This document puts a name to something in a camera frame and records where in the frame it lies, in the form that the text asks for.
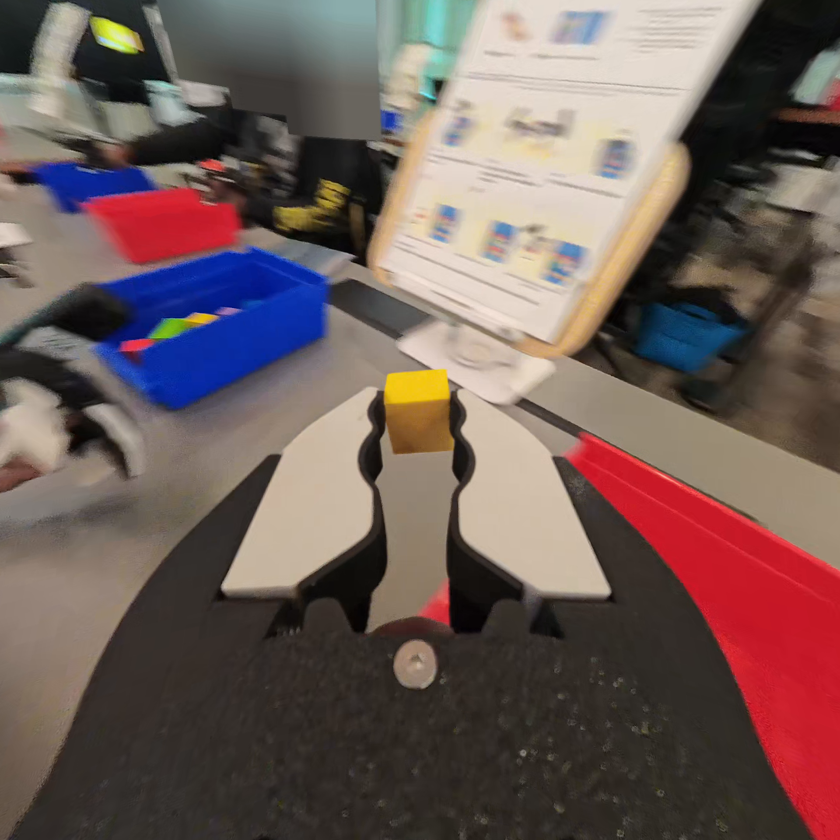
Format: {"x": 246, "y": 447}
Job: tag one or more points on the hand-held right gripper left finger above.
{"x": 305, "y": 519}

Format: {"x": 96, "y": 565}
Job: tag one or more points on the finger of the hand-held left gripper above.
{"x": 118, "y": 440}
{"x": 33, "y": 433}

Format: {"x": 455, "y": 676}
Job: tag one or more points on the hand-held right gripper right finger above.
{"x": 525, "y": 519}

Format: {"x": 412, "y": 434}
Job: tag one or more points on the pile of coloured wooden blocks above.
{"x": 184, "y": 326}

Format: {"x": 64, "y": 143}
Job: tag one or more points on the yellow wooden block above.
{"x": 418, "y": 410}

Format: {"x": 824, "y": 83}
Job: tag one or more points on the red plastic bin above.
{"x": 735, "y": 604}
{"x": 164, "y": 223}

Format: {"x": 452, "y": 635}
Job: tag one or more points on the grey desk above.
{"x": 145, "y": 486}

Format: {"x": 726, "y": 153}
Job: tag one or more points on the person's left hand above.
{"x": 16, "y": 475}

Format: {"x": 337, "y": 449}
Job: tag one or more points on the white board stand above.
{"x": 473, "y": 361}

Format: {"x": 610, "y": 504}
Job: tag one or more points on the small blue plastic bin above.
{"x": 85, "y": 181}

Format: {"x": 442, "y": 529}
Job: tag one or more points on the blue floor tub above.
{"x": 685, "y": 335}

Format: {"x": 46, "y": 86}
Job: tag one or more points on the black monitor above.
{"x": 92, "y": 33}

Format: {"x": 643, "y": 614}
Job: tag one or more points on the instruction sheet board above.
{"x": 551, "y": 158}

